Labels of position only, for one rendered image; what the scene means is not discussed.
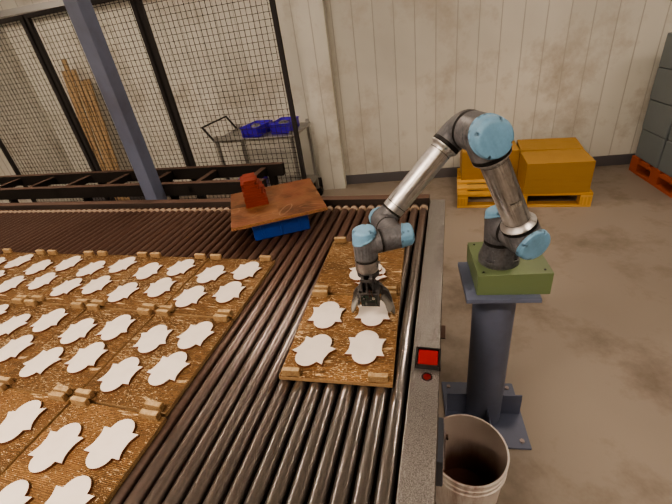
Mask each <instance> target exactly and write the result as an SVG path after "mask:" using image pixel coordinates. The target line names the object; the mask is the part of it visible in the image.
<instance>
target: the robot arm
mask: <svg viewBox="0 0 672 504"><path fill-rule="evenodd" d="M512 141H514V130H513V127H512V125H511V123H510V122H509V121H508V120H507V119H505V118H504V117H502V116H500V115H498V114H494V113H486V112H482V111H478V110H475V109H466V110H462V111H460V112H458V113H456V114H455V115H453V116H452V117H451V118H450V119H449V120H448V121H446V122H445V124H444V125H443V126H442V127H441V128H440V129H439V130H438V131H437V133H436V134H435V135H434V136H433V138H432V144H431V145H430V146H429V148H428V149H427V150H426V151H425V153H424V154H423V155H422V156H421V157H420V159H419V160H418V161H417V162H416V164H415V165H414V166H413V167H412V169H411V170H410V171H409V172H408V174H407V175H406V176H405V177H404V179H403V180H402V181H401V182H400V183H399V185H398V186H397V187H396V188H395V190H394V191H393V192H392V193H391V195H390V196H389V197H388V198H387V200H386V201H385V202H384V203H383V205H382V206H381V207H376V208H374V209H372V210H371V212H370V214H369V222H370V223H371V225H370V224H366V225H365V224H361V225H358V226H356V227H355V228H354V229H353V230H352V245H353V250H354V257H355V266H356V271H357V275H358V277H360V278H361V279H360V283H359V285H358V286H357V287H356V288H355V290H354V293H353V299H352V305H351V311H352V313H353V312H354V311H355V310H356V306H360V301H361V305H362V306H379V307H380V299H381V300H382V301H383V302H384V304H385V306H386V309H387V311H388V312H389V313H390V312H392V313H393V314H395V306H394V303H393V300H392V296H391V294H390V291H389V290H388V289H387V288H386V287H385V286H384V285H383V284H382V283H381V282H379V280H376V279H375V278H376V277H378V276H379V264H380V261H378V253H382V252H386V251H390V250H395V249H399V248H404V247H407V246H410V245H412V244H413V243H414V241H415V234H414V230H413V227H412V225H411V224H410V223H401V224H399V223H398V222H397V221H398V220H399V218H400V217H401V216H402V215H403V214H404V212H405V211H406V210H407V209H408V208H409V206H410V205H411V204H412V203H413V202H414V200H415V199H416V198H417V197H418V196H419V194H420V193H421V192H422V191H423V190H424V188H425V187H426V186H427V185H428V184H429V182H430V181H431V180H432V179H433V178H434V176H435V175H436V174H437V173H438V172H439V170H440V169H441V168H442V167H443V166H444V164H445V163H446V162H447V161H448V160H449V158H450V157H454V156H456V155H457V154H458V152H460V151H461V150H462V149H464V150H466V151H467V153H468V155H469V158H470V160H471V162H472V165H473V166H474V167H476V168H480V170H481V172H482V174H483V177H484V179H485V181H486V184H487V186H488V188H489V191H490V193H491V196H492V198H493V200H494V203H495V205H493V206H490V207H488V208H487V209H486V211H485V217H484V218H485V220H484V242H483V245H482V247H481V249H480V251H479V254H478V261H479V263H480V264H481V265H482V266H484V267H486V268H488V269H492V270H509V269H513V268H515V267H516V266H518V264H519V261H520V257H521V258H522V259H524V260H532V259H535V258H537V257H539V256H540V255H542V254H543V253H544V252H545V251H546V249H547V247H548V246H549V244H550V241H551V237H550V234H549V233H548V232H547V231H546V230H545V229H542V228H541V227H540V224H539V222H538V219H537V216H536V215H535V214H534V213H532V212H530V211H529V210H528V207H527V204H526V202H525V199H524V196H523V193H522V191H521V188H520V185H519V183H518V180H517V177H516V174H515V172H514V169H513V166H512V164H511V161H510V158H509V155H510V154H511V152H512V145H513V144H512ZM380 293H381V298H380Z"/></svg>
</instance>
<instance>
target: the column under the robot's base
mask: <svg viewBox="0 0 672 504"><path fill-rule="evenodd" d="M458 269H459V273H460V277H461V282H462V286H463V290H464V294H465V299H466V303H467V304H472V318H471V333H470V347H469V361H468V376H467V382H441V383H442V392H443V401H444V409H445V417H446V416H449V415H454V414H468V415H472V416H476V417H478V418H481V419H483V420H485V421H486V422H488V423H489V424H491V425H492V426H493V427H494V428H495V429H496V430H497V431H498V432H499V433H500V434H501V435H502V437H503V438H504V440H505V442H506V444H507V446H508V449H519V450H532V448H531V444H530V441H529V438H528V435H527V431H526V428H525V425H524V421H523V418H522V415H521V412H520V407H521V402H522V395H515V392H514V389H513V386H512V384H511V383H505V378H506V371H507V364H508V357H509V350H510V343H511V336H512V329H513V322H514V315H515V308H516V303H542V297H541V295H540V294H525V295H477V294H476V291H475V287H474V283H473V280H472V276H471V273H470V269H469V265H468V262H458Z"/></svg>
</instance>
